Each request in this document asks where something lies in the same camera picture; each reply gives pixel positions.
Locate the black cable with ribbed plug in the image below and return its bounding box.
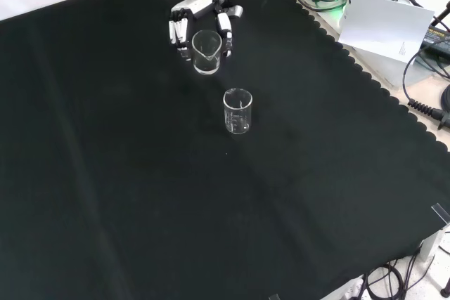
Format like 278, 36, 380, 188
401, 46, 450, 131

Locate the black tripod rod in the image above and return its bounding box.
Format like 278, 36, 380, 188
430, 3, 450, 27

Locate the grey metal bench leg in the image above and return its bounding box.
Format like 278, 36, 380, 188
419, 226, 449, 263

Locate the black coiled cable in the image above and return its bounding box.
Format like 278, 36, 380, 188
361, 260, 406, 300

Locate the pale white board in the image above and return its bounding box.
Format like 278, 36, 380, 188
337, 0, 436, 66

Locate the clear glass beaker with spout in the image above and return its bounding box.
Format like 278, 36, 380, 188
191, 30, 222, 76

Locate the white power strip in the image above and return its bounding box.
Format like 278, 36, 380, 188
326, 275, 366, 300

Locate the clear tape strip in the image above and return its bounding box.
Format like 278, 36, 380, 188
430, 202, 450, 226

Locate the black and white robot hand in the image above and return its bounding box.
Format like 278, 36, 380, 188
167, 0, 244, 61

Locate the thin black cable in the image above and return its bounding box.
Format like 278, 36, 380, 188
403, 249, 436, 300

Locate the black power adapter yellow label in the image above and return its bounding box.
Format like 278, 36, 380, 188
420, 22, 450, 59

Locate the clear graduated glass beaker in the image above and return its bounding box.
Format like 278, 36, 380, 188
222, 87, 255, 136

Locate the black scalloped cloth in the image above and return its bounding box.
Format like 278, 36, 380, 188
0, 0, 450, 300

